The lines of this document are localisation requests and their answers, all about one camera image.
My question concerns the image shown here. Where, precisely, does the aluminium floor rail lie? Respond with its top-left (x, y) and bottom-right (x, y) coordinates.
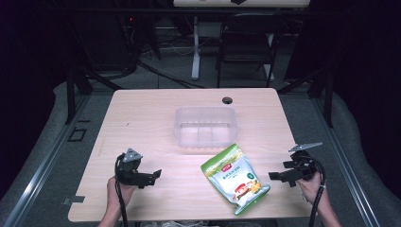
top-left (309, 97), bottom-right (381, 227)
top-left (2, 94), bottom-right (93, 227)

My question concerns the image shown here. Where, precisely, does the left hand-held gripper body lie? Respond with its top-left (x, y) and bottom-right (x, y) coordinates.
top-left (113, 148), bottom-right (153, 187)

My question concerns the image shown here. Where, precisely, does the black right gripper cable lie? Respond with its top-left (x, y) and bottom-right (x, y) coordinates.
top-left (306, 154), bottom-right (327, 227)

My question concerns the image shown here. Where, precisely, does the clear plastic container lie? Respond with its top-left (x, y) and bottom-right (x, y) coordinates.
top-left (173, 106), bottom-right (239, 149)

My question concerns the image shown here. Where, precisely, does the white desk leg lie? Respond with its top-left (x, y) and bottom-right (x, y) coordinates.
top-left (190, 15), bottom-right (202, 81)

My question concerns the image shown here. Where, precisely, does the person's right hand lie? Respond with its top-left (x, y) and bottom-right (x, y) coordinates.
top-left (296, 171), bottom-right (329, 206)

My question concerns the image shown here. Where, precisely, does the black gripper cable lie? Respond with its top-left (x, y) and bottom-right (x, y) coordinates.
top-left (113, 152), bottom-right (130, 227)
top-left (306, 154), bottom-right (327, 227)

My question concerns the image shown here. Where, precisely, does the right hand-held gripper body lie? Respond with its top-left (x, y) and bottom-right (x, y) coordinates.
top-left (288, 142), bottom-right (323, 183)

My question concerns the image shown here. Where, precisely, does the black metal stand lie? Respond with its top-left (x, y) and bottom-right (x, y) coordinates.
top-left (63, 67), bottom-right (123, 126)
top-left (277, 67), bottom-right (335, 129)

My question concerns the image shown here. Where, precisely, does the thick black floor cable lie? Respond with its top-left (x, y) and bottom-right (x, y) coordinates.
top-left (137, 61), bottom-right (207, 90)

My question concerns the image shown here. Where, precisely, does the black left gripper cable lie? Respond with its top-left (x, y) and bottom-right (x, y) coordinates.
top-left (113, 152), bottom-right (130, 227)

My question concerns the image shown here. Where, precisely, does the black chair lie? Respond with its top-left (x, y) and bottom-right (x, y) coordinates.
top-left (215, 13), bottom-right (282, 89)

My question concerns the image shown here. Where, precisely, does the grey tape strip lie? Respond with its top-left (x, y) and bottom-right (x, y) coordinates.
top-left (61, 195), bottom-right (86, 206)

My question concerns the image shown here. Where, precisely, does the person's left hand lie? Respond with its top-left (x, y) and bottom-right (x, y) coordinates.
top-left (106, 176), bottom-right (138, 206)

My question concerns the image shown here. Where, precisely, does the black tape square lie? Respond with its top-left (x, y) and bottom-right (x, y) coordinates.
top-left (66, 126), bottom-right (89, 143)

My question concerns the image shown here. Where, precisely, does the green and white snack bag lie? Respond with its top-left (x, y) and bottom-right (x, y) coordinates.
top-left (200, 143), bottom-right (271, 217)

